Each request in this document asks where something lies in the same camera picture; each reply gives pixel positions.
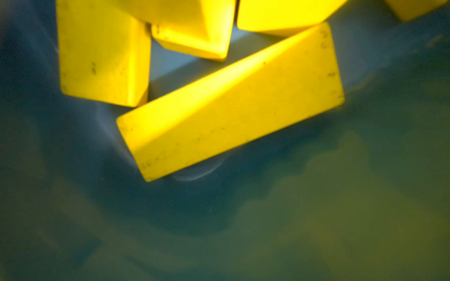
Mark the yellow small cube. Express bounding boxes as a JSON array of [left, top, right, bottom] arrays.
[[150, 0, 237, 61]]

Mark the yellow arch block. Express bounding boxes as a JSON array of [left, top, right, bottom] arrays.
[[56, 0, 151, 107]]

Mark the yellow long block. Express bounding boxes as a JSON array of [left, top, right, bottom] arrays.
[[384, 0, 449, 22], [237, 0, 347, 37]]

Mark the teal plastic bin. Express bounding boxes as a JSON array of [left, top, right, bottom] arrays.
[[1, 1, 450, 281]]

